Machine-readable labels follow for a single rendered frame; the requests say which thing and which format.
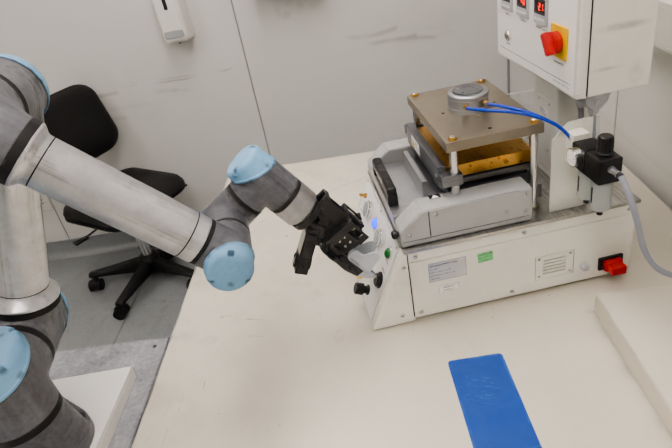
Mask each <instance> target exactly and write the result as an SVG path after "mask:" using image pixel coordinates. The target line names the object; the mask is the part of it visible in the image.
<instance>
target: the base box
mask: <svg viewBox="0 0 672 448"><path fill-rule="evenodd" d="M633 230H634V222H633V218H632V214H631V211H630V208H629V205H627V206H623V207H618V208H614V209H609V210H607V211H605V212H603V215H601V216H599V215H596V213H591V214H587V215H583V216H578V217H574V218H569V219H565V220H560V221H556V222H551V223H547V224H542V225H538V226H533V227H529V228H524V229H520V230H515V231H511V232H506V233H502V234H497V235H493V236H488V237H484V238H479V239H475V240H470V241H466V242H461V243H457V244H453V245H448V246H444V247H439V248H435V249H430V250H426V251H421V252H417V253H412V254H408V255H403V253H402V250H401V248H400V249H399V251H398V254H397V257H396V259H395V262H394V265H393V267H392V270H391V272H390V275H389V278H388V280H387V283H386V286H385V288H384V291H383V294H382V296H381V299H380V301H379V304H378V307H377V309H376V312H375V315H374V317H373V320H372V323H371V324H372V327H373V330H376V329H380V328H385V327H389V326H393V325H398V324H402V323H406V322H411V321H415V320H416V318H417V317H421V316H425V315H430V314H434V313H439V312H443V311H447V310H452V309H456V308H460V307H465V306H469V305H474V304H478V303H482V302H487V301H491V300H495V299H500V298H504V297H509V296H513V295H517V294H522V293H526V292H530V291H535V290H539V289H544V288H548V287H552V286H557V285H561V284H566V283H570V282H574V281H579V280H583V279H587V278H592V277H596V276H601V275H605V274H609V273H610V274H611V275H612V276H615V275H620V274H624V273H626V271H627V269H629V263H630V255H631V247H632V239H633Z"/></svg>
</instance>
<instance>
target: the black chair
mask: <svg viewBox="0 0 672 448"><path fill-rule="evenodd" d="M44 121H45V124H46V126H47V129H48V132H49V133H50V135H52V136H53V137H55V138H57V139H59V140H61V141H63V142H65V143H67V144H69V145H71V146H73V147H75V148H77V149H79V150H80V151H82V152H84V153H86V154H88V155H90V156H92V157H94V158H97V157H98V156H100V155H102V154H104V153H105V152H107V151H109V150H110V149H111V148H113V147H114V145H115V144H116V142H117V140H118V129H117V126H116V125H115V123H114V121H113V120H112V118H111V116H110V115H109V113H108V111H107V110H106V108H105V106H104V105H103V103H102V102H101V100H100V98H99V97H98V95H97V94H96V92H95V91H94V90H93V89H91V88H90V87H88V86H86V85H82V84H76V85H72V86H69V87H66V88H64V89H62V90H60V91H57V92H55V93H53V94H51V95H50V101H49V106H48V109H47V111H46V112H45V113H44ZM121 172H123V173H125V174H127V175H129V176H131V177H133V178H134V179H136V180H138V181H140V182H142V183H144V184H146V185H148V186H150V187H152V188H154V189H156V190H158V191H160V192H161V193H163V194H165V195H167V196H169V197H171V198H174V197H176V196H177V195H179V194H180V193H181V192H182V191H183V190H184V188H185V187H186V186H187V184H185V182H184V179H183V178H182V177H180V176H179V175H177V174H174V173H169V172H162V171H156V170H149V169H142V168H136V167H132V168H126V169H123V170H121ZM63 216H64V217H65V220H66V222H68V223H72V224H76V225H80V226H85V227H89V228H93V229H95V230H93V231H92V232H91V233H89V234H88V235H87V236H84V237H82V238H81V239H79V240H77V241H75V242H74V243H73V244H74V245H75V246H78V245H79V244H81V243H83V242H85V241H86V240H88V239H89V236H90V235H91V234H93V233H94V232H95V231H97V230H102V231H106V232H112V233H116V232H122V231H120V230H118V229H116V228H114V227H112V226H110V225H107V224H105V223H103V222H101V221H99V220H97V219H95V218H93V217H90V216H88V215H86V214H84V213H82V212H80V211H78V210H75V209H73V208H71V207H69V206H67V205H65V207H64V209H63ZM135 239H136V241H137V244H138V249H139V250H140V251H141V254H140V256H139V257H136V258H133V259H130V260H126V261H123V262H120V263H117V264H114V265H110V266H107V267H104V268H100V269H97V270H93V271H91V272H89V278H92V280H89V282H88V288H89V290H90V291H95V290H102V289H104V288H105V281H104V279H103V278H100V279H99V277H103V276H111V275H119V274H127V273H134V274H133V276H132V277H131V279H130V281H129V282H128V284H127V285H126V287H125V288H124V290H123V291H122V293H121V294H120V296H119V297H118V299H117V300H116V302H115V305H116V307H115V308H114V312H113V317H114V318H115V319H117V320H123V319H124V318H125V317H126V314H127V313H128V311H129V310H130V307H129V305H128V304H127V303H126V302H127V301H128V299H129V298H130V297H131V296H132V295H133V294H134V293H135V291H136V290H137V289H138V288H139V287H140V286H141V285H142V284H143V283H144V282H145V281H146V280H147V278H148V277H149V276H150V275H151V274H152V273H153V272H162V273H169V274H175V275H180V276H185V277H190V279H188V281H187V284H186V287H187V289H188V287H189V284H190V282H191V279H192V276H193V273H194V269H192V268H189V267H186V266H183V265H180V264H177V263H174V262H172V261H169V260H170V259H172V258H173V257H175V256H174V255H172V254H169V253H167V252H165V251H163V250H161V249H158V250H154V249H153V246H152V245H150V244H148V243H146V242H144V241H142V240H140V239H137V238H135Z"/></svg>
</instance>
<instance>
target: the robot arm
mask: <svg viewBox="0 0 672 448"><path fill-rule="evenodd" d="M49 101H50V91H49V87H48V84H47V81H46V80H45V78H44V76H43V75H42V74H41V72H40V71H39V70H38V69H37V68H36V67H34V66H33V65H32V64H31V63H29V62H28V61H26V60H24V59H22V58H20V57H17V56H14V55H10V54H4V53H0V448H90V446H91V444H92V441H93V438H94V434H95V427H94V423H93V421H92V420H91V418H90V416H89V415H88V413H87V412H86V411H85V410H83V409H82V408H80V407H79V406H77V405H76V404H74V403H72V402H71V401H69V400H68V399H66V398H64V397H63V396H62V395H61V394H60V392H59V391H58V389H57V387H56V386H55V384H54V383H53V381H52V380H51V378H50V376H49V371H50V368H51V365H52V362H53V360H54V357H55V354H56V351H57V348H58V346H59V343H60V340H61V337H62V335H63V333H64V331H65V329H66V327H67V324H68V319H69V305H68V302H67V299H66V297H65V295H64V294H63V293H62V292H61V291H60V286H59V284H58V283H57V282H56V281H55V280H53V279H51V278H50V277H49V268H48V258H47V248H46V239H45V229H44V219H43V210H42V200H41V194H43V195H45V196H48V197H50V198H52V199H54V200H56V201H58V202H60V203H63V204H65V205H67V206H69V207H71V208H73V209H75V210H78V211H80V212H82V213H84V214H86V215H88V216H90V217H93V218H95V219H97V220H99V221H101V222H103V223H105V224H107V225H110V226H112V227H114V228H116V229H118V230H120V231H122V232H125V233H127V234H129V235H131V236H133V237H135V238H137V239H140V240H142V241H144V242H146V243H148V244H150V245H152V246H155V247H157V248H159V249H161V250H163V251H165V252H167V253H169V254H172V255H174V256H176V257H178V258H180V259H182V260H184V261H187V262H189V263H191V264H193V265H195V266H197V267H199V268H201V269H203V272H204V274H205V277H206V279H207V281H208V282H209V283H210V285H211V286H213V287H214V288H216V289H218V290H222V291H234V290H237V289H240V288H242V287H243V286H245V285H246V284H247V283H248V282H249V281H250V280H251V278H252V276H253V273H254V260H255V254H254V250H253V249H252V242H251V235H250V228H249V225H250V224H251V223H252V222H253V221H254V219H255V218H256V217H257V216H258V215H259V214H260V213H261V212H262V210H263V209H264V208H265V207H266V208H268V209H269V210H270V211H272V212H273V213H274V214H276V215H277V216H278V217H279V218H281V219H282V220H283V221H285V222H286V223H287V224H288V225H292V226H293V227H294V228H296V229H297V230H302V233H301V236H300V240H299V243H298V247H297V250H296V252H295V254H294V257H293V267H294V271H295V274H303V275H307V274H308V270H309V269H310V267H311V263H312V257H313V253H314V250H315V247H316V246H319V247H320V249H321V251H322V252H323V253H324V254H325V255H326V256H327V257H328V258H329V259H331V260H332V261H334V262H335V263H337V264H338V265H339V266H340V267H341V268H342V269H344V270H345V271H347V272H349V273H351V274H353V275H355V276H360V277H365V278H376V277H377V275H376V273H375V272H374V271H373V267H374V266H375V264H376V263H377V262H378V260H379V259H380V254H379V253H378V252H376V251H375V250H376V247H377V246H376V244H375V243H374V242H373V241H369V242H366V243H363V242H364V241H366V240H367V239H368V238H369V236H368V235H367V234H365V233H364V232H363V231H362V228H363V227H364V224H363V222H362V221H361V220H362V217H361V216H359V215H358V214H357V213H356V212H355V211H353V210H352V209H351V208H350V207H349V206H348V205H346V204H345V203H343V204H342V205H341V206H340V205H339V204H338V203H337V202H335V201H334V200H333V199H332V198H331V197H330V196H329V192H327V191H326V190H325V189H324V188H323V189H322V190H321V191H320V192H319V193H318V194H317V195H316V193H315V192H313V191H312V190H311V189H310V188H309V187H308V186H306V185H305V184H304V183H303V182H302V181H300V180H299V179H298V178H297V177H295V176H294V175H293V174H292V173H291V172H290V171H288V170H287V169H286V168H285V167H284V166H282V165H281V164H280V163H279V162H278V161H276V159H275V158H274V157H273V156H270V155H269V154H267V153H266V152H265V151H263V150H262V149H261V148H259V147H258V146H256V145H249V146H247V147H245V148H244V149H242V150H241V151H240V152H239V153H238V154H237V155H236V156H235V158H234V160H233V161H232V162H231V163H230V165H229V167H228V169H227V176H228V178H229V179H230V180H231V182H230V184H229V185H228V186H227V187H226V188H225V189H224V190H223V191H222V192H221V193H220V194H219V195H218V196H217V197H216V198H215V199H214V200H213V201H212V203H211V204H210V205H209V206H208V207H207V208H205V209H204V210H203V211H202V212H201V213H200V212H198V211H196V210H194V209H192V208H190V207H188V206H187V205H185V204H183V203H181V202H179V201H177V200H175V199H173V198H171V197H169V196H167V195H165V194H163V193H161V192H160V191H158V190H156V189H154V188H152V187H150V186H148V185H146V184H144V183H142V182H140V181H138V180H136V179H134V178H133V177H131V176H129V175H127V174H125V173H123V172H121V171H119V170H117V169H115V168H113V167H111V166H109V165H107V164H106V163H104V162H102V161H100V160H98V159H96V158H94V157H92V156H90V155H88V154H86V153H84V152H82V151H80V150H79V149H77V148H75V147H73V146H71V145H69V144H67V143H65V142H63V141H61V140H59V139H57V138H55V137H53V136H52V135H50V133H49V132H48V129H47V126H46V124H45V121H44V113H45V112H46V111H47V109H48V106H49ZM348 209H349V210H350V211H351V212H350V211H349V210H348ZM353 213H354V214H355V215H356V216H355V215H354V214H353ZM362 234H363V235H362ZM360 235H362V236H360ZM362 243H363V244H362Z"/></svg>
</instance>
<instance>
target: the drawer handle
mask: <svg viewBox="0 0 672 448"><path fill-rule="evenodd" d="M372 165H373V172H374V175H375V176H378V178H379V181H380V183H381V185H382V187H383V189H384V191H385V193H386V195H387V202H388V206H389V207H391V206H396V205H398V204H399V203H398V195H397V190H396V187H395V185H394V183H393V181H392V179H391V177H390V175H389V174H388V172H387V170H386V168H385V166H384V164H383V162H382V160H381V158H379V157H377V158H374V159H373V160H372Z"/></svg>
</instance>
